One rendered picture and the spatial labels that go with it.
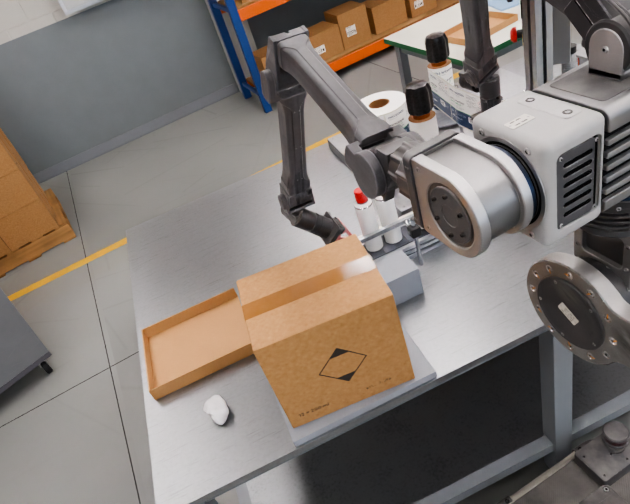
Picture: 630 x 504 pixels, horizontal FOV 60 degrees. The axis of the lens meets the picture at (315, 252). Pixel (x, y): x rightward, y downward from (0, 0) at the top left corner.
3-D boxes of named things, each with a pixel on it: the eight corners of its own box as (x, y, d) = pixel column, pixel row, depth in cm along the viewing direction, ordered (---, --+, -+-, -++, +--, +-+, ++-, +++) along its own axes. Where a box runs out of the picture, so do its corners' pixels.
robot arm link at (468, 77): (469, 74, 144) (493, 51, 144) (442, 65, 153) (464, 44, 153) (485, 106, 152) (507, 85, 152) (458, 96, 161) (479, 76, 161)
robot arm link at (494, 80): (487, 81, 147) (504, 72, 148) (470, 75, 152) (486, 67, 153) (489, 104, 151) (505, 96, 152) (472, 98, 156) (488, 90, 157)
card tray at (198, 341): (238, 296, 168) (233, 287, 166) (258, 351, 147) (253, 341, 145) (147, 338, 165) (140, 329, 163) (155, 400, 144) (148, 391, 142)
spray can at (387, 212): (397, 231, 163) (384, 173, 151) (405, 240, 159) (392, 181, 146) (382, 238, 162) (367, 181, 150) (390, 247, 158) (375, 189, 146)
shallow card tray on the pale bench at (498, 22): (483, 16, 304) (483, 10, 302) (518, 20, 286) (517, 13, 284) (438, 41, 294) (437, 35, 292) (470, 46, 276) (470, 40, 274)
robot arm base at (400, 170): (422, 230, 77) (407, 158, 70) (391, 208, 84) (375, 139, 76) (470, 203, 79) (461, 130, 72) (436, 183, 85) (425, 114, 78)
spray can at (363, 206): (379, 239, 162) (364, 182, 150) (386, 248, 158) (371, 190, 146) (363, 246, 162) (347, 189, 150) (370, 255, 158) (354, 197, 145)
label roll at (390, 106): (357, 134, 219) (349, 101, 210) (406, 120, 217) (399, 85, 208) (365, 157, 203) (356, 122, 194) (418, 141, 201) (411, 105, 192)
